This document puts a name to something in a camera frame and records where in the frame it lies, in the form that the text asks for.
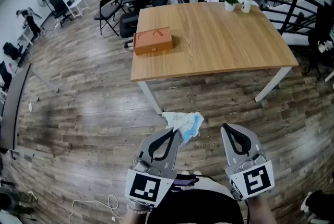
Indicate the white lidded cup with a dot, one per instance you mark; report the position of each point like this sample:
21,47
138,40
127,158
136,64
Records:
246,5

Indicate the white and blue cloth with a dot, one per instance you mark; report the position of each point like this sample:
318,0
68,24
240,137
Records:
182,121

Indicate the person's black shirt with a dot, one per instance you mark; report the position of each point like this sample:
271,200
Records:
193,207

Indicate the white wooden chair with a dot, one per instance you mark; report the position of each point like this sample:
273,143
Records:
78,3

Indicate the black folding chair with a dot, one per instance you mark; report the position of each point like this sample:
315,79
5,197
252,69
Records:
107,10

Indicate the green plant in white pot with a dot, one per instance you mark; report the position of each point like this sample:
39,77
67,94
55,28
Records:
230,6

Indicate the small white floor box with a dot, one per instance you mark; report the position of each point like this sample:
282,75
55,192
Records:
30,107

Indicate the person's left forearm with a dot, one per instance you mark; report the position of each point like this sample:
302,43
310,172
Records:
135,219

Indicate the person's light trousers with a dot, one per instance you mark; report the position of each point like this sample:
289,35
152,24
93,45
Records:
208,183

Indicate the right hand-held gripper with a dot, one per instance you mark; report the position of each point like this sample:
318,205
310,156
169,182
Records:
257,178

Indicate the black waist-mounted device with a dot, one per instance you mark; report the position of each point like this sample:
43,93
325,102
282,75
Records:
182,181

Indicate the person's white shoe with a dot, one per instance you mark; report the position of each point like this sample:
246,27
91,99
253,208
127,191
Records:
185,173
197,173

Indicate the person's right forearm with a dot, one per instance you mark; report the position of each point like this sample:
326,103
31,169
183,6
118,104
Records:
261,212

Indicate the white side table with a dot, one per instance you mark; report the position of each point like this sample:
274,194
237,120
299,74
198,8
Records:
24,33

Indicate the orange drawer box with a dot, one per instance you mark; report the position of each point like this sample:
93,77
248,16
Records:
152,40

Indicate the person's left white shoe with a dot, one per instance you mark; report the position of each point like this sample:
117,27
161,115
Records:
185,173

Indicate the white table leg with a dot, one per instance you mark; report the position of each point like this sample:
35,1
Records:
272,84
151,97

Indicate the person's right white shoe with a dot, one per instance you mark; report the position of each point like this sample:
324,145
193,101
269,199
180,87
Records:
197,173

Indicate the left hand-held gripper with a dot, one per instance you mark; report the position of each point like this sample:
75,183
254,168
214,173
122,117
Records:
142,187

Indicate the dark curved desk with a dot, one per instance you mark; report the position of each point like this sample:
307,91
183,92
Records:
14,113

